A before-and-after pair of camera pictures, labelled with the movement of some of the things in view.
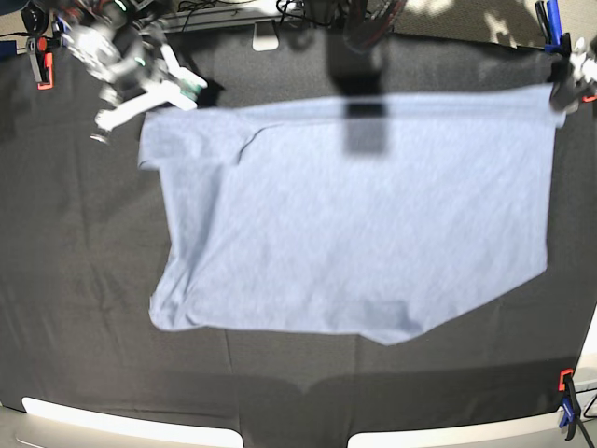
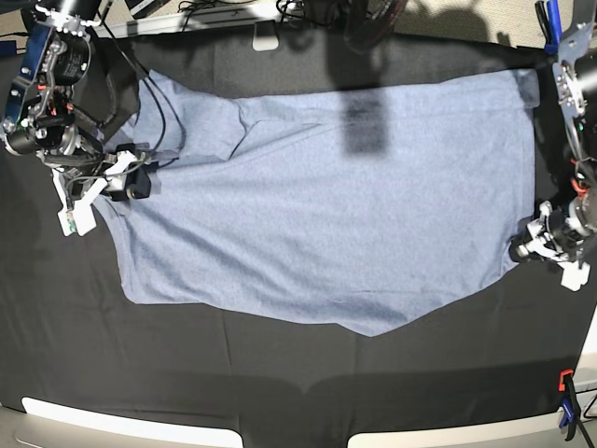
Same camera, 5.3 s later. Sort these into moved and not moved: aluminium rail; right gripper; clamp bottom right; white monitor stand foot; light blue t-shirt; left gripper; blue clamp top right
Moved: left gripper; right gripper; light blue t-shirt
Not moved: clamp bottom right; aluminium rail; white monitor stand foot; blue clamp top right
